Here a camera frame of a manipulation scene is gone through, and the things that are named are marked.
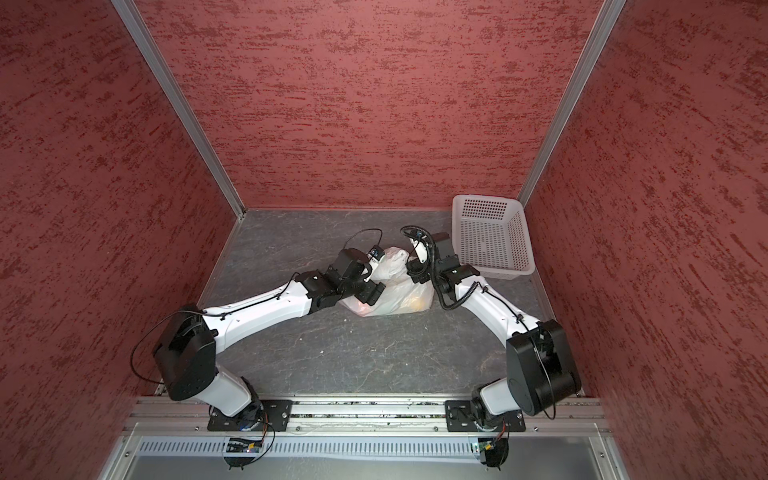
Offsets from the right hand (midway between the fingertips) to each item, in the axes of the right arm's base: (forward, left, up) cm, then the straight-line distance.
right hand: (421, 262), depth 89 cm
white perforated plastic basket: (+22, -30, -14) cm, 40 cm away
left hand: (-7, +16, +1) cm, 17 cm away
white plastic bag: (-8, +7, -4) cm, 12 cm away
